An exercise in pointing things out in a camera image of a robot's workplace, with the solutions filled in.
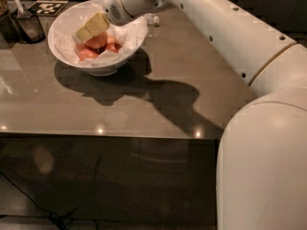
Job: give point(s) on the white gripper with vent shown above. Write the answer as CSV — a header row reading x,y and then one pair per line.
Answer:
x,y
114,7

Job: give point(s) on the red apple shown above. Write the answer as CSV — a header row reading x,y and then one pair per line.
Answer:
x,y
86,54
112,44
97,41
79,47

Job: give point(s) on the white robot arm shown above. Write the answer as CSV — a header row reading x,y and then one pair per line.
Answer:
x,y
262,160

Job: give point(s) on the white bowl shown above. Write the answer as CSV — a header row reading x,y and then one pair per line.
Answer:
x,y
70,23

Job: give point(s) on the white paper liner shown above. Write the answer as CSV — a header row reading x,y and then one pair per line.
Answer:
x,y
131,35

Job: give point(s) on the clear plastic water bottle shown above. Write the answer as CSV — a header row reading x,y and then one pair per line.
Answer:
x,y
152,19

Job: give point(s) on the black white marker tag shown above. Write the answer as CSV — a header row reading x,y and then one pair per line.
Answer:
x,y
47,8

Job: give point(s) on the dark glossy cabinet table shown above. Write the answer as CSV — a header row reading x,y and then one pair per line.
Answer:
x,y
138,146

